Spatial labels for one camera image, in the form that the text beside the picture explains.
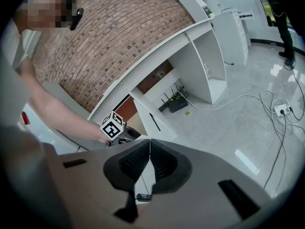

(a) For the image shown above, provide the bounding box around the black power adapter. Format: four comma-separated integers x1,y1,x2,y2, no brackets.
134,193,153,202

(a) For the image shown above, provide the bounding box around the black router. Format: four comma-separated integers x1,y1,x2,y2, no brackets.
158,84,189,114

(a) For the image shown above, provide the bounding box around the white shelving unit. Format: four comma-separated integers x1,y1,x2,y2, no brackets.
164,0,254,66

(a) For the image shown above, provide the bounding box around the person's white printed t-shirt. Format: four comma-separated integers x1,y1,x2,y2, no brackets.
0,30,62,229

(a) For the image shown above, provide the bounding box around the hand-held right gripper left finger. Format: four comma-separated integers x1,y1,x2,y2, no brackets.
51,139,151,229

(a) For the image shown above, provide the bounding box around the black head-mounted camera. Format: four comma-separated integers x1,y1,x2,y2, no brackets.
70,7,85,31

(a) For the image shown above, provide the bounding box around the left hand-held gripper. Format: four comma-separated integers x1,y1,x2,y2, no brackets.
100,111,139,147

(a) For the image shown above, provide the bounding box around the long white cable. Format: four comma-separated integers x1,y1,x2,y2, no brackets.
177,89,277,119

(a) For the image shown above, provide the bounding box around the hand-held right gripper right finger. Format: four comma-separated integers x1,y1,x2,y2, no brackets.
138,139,272,229

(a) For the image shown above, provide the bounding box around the person's head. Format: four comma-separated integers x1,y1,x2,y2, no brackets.
13,0,77,34

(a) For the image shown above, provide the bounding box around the white desk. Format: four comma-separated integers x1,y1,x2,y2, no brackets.
87,17,227,140

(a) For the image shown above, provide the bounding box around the white power strip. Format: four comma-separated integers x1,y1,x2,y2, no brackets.
274,103,293,117

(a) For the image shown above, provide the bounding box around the long dark cable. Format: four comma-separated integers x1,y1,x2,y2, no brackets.
263,111,288,193

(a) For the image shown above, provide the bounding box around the white open desk cabinet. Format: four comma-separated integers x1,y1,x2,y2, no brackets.
185,29,227,104

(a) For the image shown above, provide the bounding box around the small green object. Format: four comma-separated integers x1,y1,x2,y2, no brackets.
203,6,215,18

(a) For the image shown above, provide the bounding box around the person's left forearm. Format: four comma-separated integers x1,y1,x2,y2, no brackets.
18,55,110,145

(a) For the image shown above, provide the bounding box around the black power cable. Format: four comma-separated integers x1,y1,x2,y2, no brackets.
285,63,304,122

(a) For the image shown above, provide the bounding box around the red paper decoration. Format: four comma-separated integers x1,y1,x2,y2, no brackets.
21,111,31,126

